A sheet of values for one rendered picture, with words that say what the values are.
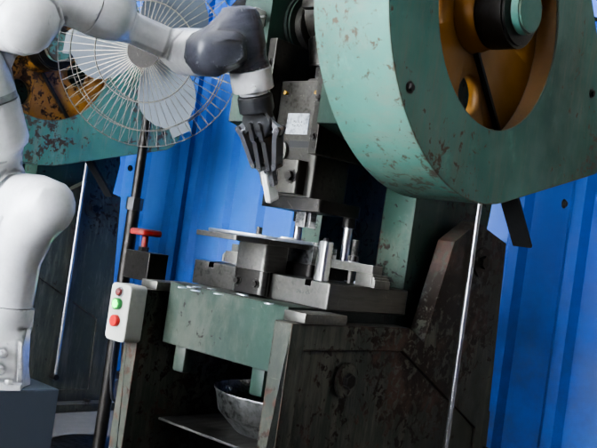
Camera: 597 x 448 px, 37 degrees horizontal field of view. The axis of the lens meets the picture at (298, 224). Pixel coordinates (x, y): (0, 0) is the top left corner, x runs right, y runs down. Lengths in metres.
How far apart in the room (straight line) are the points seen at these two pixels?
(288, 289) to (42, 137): 1.47
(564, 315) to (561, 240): 0.25
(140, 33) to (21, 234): 0.48
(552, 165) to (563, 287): 0.88
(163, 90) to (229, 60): 1.06
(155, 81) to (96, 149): 0.65
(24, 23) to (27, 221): 0.34
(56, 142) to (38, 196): 1.65
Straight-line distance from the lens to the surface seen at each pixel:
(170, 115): 2.82
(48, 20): 1.59
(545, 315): 3.06
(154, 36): 1.84
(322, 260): 1.95
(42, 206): 1.61
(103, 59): 2.81
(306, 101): 2.13
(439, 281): 2.21
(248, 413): 2.08
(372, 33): 1.66
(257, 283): 2.02
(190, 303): 2.10
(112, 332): 2.14
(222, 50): 1.78
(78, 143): 3.30
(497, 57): 2.09
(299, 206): 2.10
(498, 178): 1.97
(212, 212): 4.08
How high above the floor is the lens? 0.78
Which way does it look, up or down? 1 degrees up
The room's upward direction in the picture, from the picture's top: 8 degrees clockwise
